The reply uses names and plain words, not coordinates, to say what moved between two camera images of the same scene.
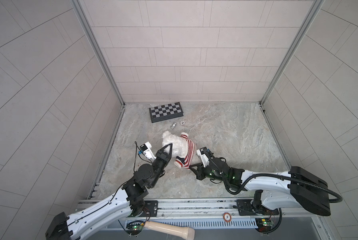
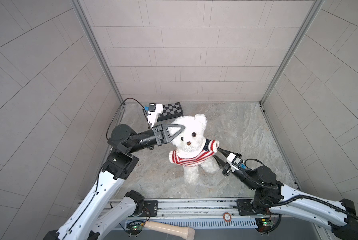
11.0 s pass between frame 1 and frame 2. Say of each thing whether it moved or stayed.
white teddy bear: moved
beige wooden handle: stayed
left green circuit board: stayed
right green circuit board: stayed
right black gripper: moved
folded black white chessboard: stayed
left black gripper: moved
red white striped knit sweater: moved
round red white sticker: stayed
